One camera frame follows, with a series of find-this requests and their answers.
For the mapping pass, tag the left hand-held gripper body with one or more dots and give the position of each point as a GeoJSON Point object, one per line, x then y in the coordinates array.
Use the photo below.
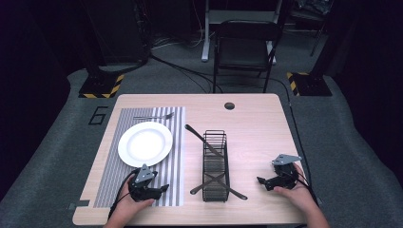
{"type": "Point", "coordinates": [143, 183]}

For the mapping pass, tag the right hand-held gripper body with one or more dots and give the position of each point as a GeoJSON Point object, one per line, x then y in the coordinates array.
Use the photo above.
{"type": "Point", "coordinates": [284, 175]}

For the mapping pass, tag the person's right hand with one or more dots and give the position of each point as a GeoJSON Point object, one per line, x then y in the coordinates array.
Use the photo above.
{"type": "Point", "coordinates": [296, 194]}

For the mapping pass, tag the person's left hand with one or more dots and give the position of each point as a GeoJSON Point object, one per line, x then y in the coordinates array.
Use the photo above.
{"type": "Point", "coordinates": [131, 205]}

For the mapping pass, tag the grey striped placemat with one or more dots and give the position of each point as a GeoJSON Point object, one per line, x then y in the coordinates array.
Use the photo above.
{"type": "Point", "coordinates": [177, 152]}

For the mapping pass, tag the white round plate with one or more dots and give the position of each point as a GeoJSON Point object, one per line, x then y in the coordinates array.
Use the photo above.
{"type": "Point", "coordinates": [145, 144]}

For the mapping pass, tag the silver fork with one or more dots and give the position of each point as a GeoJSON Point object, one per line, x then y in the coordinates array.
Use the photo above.
{"type": "Point", "coordinates": [155, 117]}

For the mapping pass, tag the grey tape strip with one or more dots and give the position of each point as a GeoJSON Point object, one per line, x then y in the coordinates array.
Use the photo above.
{"type": "Point", "coordinates": [77, 205]}

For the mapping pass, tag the black yellow striped stand base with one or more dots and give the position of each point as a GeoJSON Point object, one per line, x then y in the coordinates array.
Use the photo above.
{"type": "Point", "coordinates": [99, 85]}
{"type": "Point", "coordinates": [309, 84]}

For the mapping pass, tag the black folding chair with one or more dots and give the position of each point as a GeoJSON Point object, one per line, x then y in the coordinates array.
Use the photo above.
{"type": "Point", "coordinates": [244, 47]}

